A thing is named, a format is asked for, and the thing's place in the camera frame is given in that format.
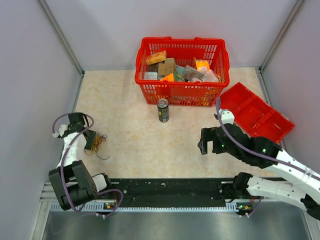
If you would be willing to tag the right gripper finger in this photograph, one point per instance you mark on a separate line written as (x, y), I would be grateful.
(208, 134)
(203, 146)

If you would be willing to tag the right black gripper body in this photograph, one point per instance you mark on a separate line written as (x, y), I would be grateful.
(221, 148)

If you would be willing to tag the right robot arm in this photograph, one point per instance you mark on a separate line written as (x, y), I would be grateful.
(302, 186)

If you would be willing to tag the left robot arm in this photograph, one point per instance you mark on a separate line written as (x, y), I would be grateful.
(71, 181)

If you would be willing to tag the red compartment tray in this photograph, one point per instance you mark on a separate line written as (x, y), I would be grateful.
(254, 115)

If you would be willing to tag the black drink can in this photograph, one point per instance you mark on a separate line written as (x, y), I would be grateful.
(163, 110)

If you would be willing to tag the grey printed packet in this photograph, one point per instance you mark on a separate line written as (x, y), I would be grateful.
(189, 73)

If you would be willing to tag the orange triangular pack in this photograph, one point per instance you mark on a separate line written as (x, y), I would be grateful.
(168, 78)

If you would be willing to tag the orange glowing box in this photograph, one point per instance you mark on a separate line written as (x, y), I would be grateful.
(201, 65)

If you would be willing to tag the brown cardboard box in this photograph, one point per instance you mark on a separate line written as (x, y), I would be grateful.
(167, 67)

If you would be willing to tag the clear plastic pack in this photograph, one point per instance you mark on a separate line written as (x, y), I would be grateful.
(151, 75)

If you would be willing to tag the red plastic shopping basket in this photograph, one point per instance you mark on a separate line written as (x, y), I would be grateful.
(184, 51)

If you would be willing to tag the yellow snack box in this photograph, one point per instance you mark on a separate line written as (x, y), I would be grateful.
(156, 57)

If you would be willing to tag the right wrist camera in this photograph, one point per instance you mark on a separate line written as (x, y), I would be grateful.
(226, 117)

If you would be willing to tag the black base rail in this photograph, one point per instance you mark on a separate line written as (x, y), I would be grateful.
(176, 192)

